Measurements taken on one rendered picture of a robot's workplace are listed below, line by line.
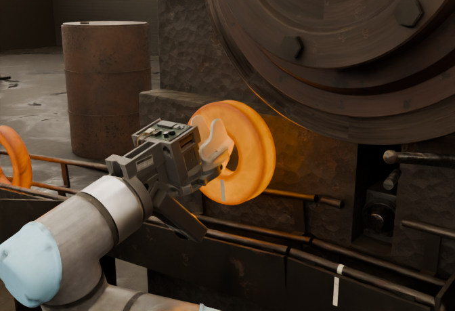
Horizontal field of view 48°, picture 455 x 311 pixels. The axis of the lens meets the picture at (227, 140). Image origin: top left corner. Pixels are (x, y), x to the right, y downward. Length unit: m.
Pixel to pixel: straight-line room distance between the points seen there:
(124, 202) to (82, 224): 0.05
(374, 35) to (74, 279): 0.39
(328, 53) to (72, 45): 3.00
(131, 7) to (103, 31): 6.80
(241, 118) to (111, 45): 2.68
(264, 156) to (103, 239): 0.25
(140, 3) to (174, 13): 8.97
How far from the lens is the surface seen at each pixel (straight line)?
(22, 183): 1.28
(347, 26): 0.52
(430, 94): 0.55
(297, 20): 0.55
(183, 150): 0.63
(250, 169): 0.72
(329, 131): 0.63
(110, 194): 0.58
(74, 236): 0.56
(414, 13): 0.47
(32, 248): 0.55
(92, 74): 3.38
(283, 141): 0.78
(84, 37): 3.38
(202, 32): 0.93
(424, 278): 0.71
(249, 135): 0.71
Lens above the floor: 1.04
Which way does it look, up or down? 16 degrees down
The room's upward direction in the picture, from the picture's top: straight up
